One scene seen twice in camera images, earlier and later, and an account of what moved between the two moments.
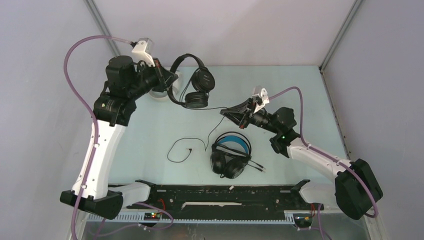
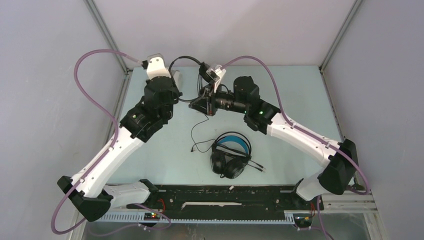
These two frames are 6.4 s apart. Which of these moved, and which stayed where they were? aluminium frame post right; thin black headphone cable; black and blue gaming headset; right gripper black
Moved: right gripper black; thin black headphone cable
Stayed: aluminium frame post right; black and blue gaming headset
